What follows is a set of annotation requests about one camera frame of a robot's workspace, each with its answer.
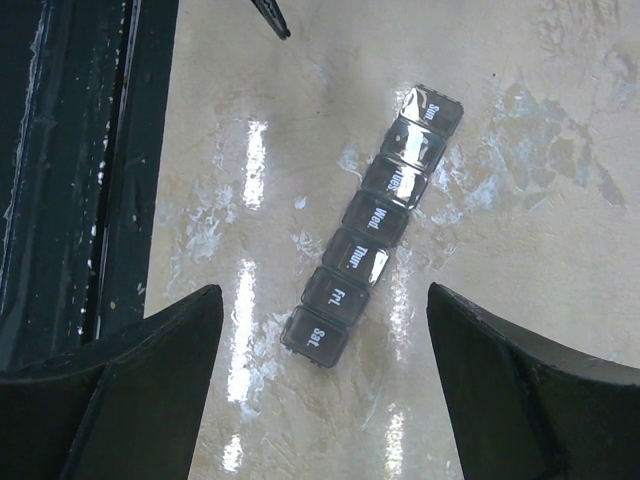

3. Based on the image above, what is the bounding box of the grey weekly pill organizer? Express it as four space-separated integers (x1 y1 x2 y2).
281 84 464 368

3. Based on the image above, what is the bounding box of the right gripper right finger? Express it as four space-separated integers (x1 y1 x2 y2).
427 283 639 479

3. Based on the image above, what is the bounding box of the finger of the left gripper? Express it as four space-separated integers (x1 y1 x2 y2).
251 0 291 40

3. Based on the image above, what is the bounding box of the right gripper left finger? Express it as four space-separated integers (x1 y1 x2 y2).
1 285 224 479

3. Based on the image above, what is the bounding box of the black base frame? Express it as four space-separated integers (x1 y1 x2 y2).
1 1 178 372

